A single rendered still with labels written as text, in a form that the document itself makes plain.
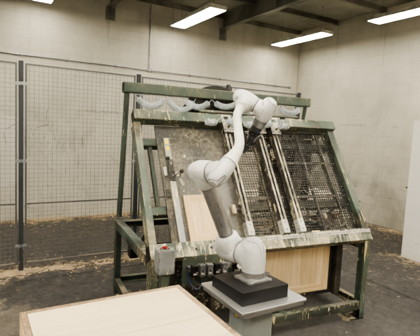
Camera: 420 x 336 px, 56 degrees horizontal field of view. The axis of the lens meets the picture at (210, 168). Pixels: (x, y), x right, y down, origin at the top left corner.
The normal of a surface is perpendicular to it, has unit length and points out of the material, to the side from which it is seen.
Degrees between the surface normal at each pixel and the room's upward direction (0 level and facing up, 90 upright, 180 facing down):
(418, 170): 90
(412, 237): 90
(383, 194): 90
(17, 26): 90
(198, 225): 56
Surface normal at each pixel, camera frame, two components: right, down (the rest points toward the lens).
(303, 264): 0.41, 0.11
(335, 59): -0.86, 0.01
